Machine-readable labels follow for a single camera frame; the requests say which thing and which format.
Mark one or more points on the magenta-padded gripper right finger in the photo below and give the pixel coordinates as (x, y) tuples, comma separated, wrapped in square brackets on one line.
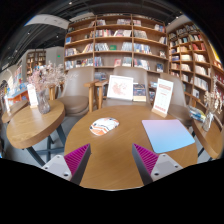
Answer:
[(161, 165)]

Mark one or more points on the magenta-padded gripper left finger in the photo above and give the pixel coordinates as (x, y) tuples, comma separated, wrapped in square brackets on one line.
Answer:
[(61, 165)]

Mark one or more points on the white orange patterned computer mouse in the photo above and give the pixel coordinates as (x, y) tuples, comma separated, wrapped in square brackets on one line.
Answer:
[(104, 126)]

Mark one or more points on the pink blue gradient mouse pad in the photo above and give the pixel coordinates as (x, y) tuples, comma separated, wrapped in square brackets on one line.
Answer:
[(168, 135)]

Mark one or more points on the round wooden side table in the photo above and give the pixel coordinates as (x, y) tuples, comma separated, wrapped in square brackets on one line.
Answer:
[(210, 140), (30, 128)]

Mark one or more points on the stack of colourful books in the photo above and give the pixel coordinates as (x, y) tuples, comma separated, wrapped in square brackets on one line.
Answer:
[(197, 114)]

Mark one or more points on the glass vase with dried flowers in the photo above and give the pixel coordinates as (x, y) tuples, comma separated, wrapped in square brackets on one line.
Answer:
[(207, 121)]

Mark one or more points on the glass vase with pink blossoms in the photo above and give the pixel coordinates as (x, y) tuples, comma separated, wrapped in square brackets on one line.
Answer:
[(42, 102)]

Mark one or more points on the white sign on wooden base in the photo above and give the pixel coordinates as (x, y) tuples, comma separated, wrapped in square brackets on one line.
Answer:
[(163, 96)]

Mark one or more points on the small round wooden table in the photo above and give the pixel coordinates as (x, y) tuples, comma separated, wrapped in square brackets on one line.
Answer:
[(13, 112)]

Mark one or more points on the taupe wooden armchair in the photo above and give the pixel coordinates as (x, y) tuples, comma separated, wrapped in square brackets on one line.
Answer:
[(128, 71), (180, 95), (78, 83)]

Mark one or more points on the small white table sign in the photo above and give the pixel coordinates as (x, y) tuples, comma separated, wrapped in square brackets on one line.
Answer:
[(32, 95)]

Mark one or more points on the dark cover book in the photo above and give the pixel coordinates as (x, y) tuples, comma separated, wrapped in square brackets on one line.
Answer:
[(139, 91)]

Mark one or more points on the light blue flat book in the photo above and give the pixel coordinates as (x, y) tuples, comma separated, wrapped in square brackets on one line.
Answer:
[(153, 84)]

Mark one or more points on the blue orange display counter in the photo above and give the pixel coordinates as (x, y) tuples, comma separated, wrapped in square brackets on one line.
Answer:
[(18, 96)]

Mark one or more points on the white framed floral picture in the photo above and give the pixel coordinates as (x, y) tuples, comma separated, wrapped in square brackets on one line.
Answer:
[(120, 87)]

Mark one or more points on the distant wooden bookshelf unit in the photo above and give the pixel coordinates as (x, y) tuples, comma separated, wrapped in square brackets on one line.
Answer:
[(36, 60)]

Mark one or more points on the curved wooden bookshelf unit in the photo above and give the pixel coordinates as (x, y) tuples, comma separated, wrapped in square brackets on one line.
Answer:
[(193, 56)]

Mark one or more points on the wide wooden bookshelf unit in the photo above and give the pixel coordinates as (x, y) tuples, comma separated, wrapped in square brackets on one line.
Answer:
[(113, 43)]

